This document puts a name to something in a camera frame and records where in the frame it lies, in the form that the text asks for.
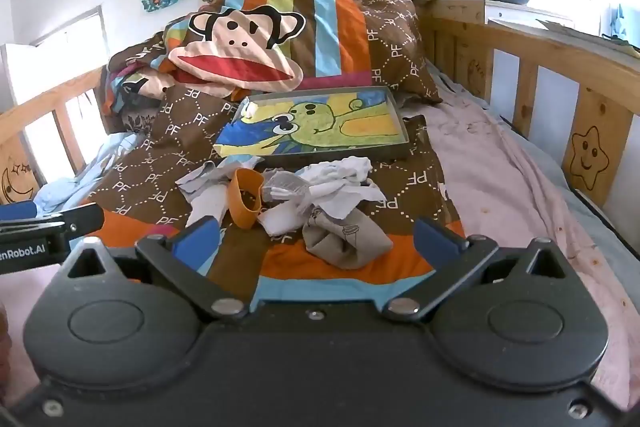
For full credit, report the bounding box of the light grey cloth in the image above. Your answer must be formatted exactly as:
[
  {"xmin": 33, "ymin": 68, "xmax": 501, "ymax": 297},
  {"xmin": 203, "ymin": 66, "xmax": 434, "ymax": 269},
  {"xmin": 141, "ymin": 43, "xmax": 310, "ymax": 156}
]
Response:
[{"xmin": 176, "ymin": 161, "xmax": 236, "ymax": 208}]

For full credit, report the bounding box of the brown patterned blanket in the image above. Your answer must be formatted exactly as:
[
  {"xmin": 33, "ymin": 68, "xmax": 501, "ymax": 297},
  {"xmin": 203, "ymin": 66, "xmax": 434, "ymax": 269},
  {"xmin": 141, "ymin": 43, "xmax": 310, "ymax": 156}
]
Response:
[{"xmin": 82, "ymin": 84, "xmax": 468, "ymax": 313}]

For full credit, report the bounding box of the grey mattress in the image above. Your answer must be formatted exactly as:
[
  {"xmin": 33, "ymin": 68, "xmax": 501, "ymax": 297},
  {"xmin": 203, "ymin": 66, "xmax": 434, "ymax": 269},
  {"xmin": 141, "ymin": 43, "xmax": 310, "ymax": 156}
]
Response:
[{"xmin": 492, "ymin": 117, "xmax": 640, "ymax": 280}]

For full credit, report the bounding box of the orange cup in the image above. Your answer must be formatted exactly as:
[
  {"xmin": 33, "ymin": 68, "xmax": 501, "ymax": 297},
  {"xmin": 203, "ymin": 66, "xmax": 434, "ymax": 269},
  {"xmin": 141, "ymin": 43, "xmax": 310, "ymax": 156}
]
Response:
[{"xmin": 229, "ymin": 168, "xmax": 265, "ymax": 229}]

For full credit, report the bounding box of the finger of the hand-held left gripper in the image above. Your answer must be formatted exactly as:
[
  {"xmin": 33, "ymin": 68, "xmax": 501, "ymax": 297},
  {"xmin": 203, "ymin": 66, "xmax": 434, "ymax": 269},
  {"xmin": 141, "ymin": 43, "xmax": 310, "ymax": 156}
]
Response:
[{"xmin": 0, "ymin": 201, "xmax": 106, "ymax": 239}]

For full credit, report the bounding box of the pink bed sheet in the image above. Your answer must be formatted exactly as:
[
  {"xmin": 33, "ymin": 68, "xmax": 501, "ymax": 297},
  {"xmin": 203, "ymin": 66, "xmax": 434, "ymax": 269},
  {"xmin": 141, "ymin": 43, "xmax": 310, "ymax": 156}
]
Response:
[{"xmin": 400, "ymin": 67, "xmax": 640, "ymax": 413}]

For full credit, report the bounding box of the white printed cloth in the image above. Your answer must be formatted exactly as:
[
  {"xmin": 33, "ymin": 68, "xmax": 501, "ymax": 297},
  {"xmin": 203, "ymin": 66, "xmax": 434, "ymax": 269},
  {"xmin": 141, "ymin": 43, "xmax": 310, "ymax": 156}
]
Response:
[{"xmin": 295, "ymin": 157, "xmax": 373, "ymax": 198}]

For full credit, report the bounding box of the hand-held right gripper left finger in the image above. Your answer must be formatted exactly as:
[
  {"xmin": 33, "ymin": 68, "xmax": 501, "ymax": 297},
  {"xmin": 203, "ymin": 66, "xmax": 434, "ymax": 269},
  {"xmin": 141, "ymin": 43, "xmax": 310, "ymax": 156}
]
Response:
[{"xmin": 65, "ymin": 217, "xmax": 248, "ymax": 320}]

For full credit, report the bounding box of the clear plastic bag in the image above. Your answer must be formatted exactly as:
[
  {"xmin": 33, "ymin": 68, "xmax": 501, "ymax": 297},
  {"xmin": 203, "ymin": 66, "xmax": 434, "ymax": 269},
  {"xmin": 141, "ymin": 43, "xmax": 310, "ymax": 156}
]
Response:
[{"xmin": 261, "ymin": 171, "xmax": 312, "ymax": 208}]

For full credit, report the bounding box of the teal cloth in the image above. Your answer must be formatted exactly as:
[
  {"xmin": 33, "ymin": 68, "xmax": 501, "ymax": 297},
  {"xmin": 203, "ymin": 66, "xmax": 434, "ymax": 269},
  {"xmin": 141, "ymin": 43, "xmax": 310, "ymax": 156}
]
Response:
[{"xmin": 607, "ymin": 4, "xmax": 640, "ymax": 41}]

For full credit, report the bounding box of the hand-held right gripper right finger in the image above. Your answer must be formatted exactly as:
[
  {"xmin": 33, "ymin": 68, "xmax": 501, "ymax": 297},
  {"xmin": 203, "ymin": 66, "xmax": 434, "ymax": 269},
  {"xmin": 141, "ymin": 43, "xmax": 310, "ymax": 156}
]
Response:
[{"xmin": 382, "ymin": 217, "xmax": 566, "ymax": 323}]

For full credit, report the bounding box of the monkey face quilt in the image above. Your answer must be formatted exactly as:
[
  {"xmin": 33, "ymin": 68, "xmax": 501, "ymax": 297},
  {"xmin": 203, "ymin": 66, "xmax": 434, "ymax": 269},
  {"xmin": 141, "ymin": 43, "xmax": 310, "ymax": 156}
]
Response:
[{"xmin": 0, "ymin": 0, "xmax": 640, "ymax": 210}]

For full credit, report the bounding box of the brown patterned pillow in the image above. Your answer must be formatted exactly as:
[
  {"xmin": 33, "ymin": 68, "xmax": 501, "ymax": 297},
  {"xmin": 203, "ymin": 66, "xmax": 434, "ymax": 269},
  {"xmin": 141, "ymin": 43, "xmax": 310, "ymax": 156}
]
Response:
[{"xmin": 357, "ymin": 0, "xmax": 444, "ymax": 106}]

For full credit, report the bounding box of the grey tray with painted picture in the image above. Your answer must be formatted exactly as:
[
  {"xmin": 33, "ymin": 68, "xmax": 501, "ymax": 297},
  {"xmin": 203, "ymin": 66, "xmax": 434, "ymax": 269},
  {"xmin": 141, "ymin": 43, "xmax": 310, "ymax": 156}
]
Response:
[{"xmin": 214, "ymin": 86, "xmax": 408, "ymax": 168}]

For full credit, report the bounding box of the small white cloth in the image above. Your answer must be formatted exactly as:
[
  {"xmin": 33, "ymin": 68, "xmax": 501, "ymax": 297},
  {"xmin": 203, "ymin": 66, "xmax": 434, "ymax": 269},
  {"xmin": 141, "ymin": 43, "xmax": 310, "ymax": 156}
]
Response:
[{"xmin": 257, "ymin": 202, "xmax": 307, "ymax": 238}]

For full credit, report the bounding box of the monkey print striped quilt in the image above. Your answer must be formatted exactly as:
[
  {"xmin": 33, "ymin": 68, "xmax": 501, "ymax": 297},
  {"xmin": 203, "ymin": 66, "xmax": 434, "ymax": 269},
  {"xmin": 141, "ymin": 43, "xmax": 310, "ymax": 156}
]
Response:
[{"xmin": 100, "ymin": 0, "xmax": 373, "ymax": 118}]

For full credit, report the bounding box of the beige cloth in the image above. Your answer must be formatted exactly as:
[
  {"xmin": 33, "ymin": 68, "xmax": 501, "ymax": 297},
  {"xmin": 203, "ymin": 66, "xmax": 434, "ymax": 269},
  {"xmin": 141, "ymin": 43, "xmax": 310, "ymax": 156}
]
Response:
[{"xmin": 301, "ymin": 206, "xmax": 393, "ymax": 269}]

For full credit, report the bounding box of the brown floral pillow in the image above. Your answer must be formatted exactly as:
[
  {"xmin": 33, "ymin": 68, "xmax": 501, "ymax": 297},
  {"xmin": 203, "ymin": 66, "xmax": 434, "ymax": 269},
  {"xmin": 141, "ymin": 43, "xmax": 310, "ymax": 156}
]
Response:
[{"xmin": 122, "ymin": 108, "xmax": 167, "ymax": 136}]

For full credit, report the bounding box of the bright window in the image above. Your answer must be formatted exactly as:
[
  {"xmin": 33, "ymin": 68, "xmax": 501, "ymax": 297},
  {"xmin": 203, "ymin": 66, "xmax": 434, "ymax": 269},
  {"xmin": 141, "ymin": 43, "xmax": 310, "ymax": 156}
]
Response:
[{"xmin": 0, "ymin": 4, "xmax": 108, "ymax": 118}]

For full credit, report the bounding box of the light blue blanket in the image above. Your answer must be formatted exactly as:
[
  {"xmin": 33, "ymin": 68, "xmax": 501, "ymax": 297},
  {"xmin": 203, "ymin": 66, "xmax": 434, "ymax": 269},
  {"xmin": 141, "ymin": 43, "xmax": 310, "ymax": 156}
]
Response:
[{"xmin": 35, "ymin": 132, "xmax": 140, "ymax": 214}]

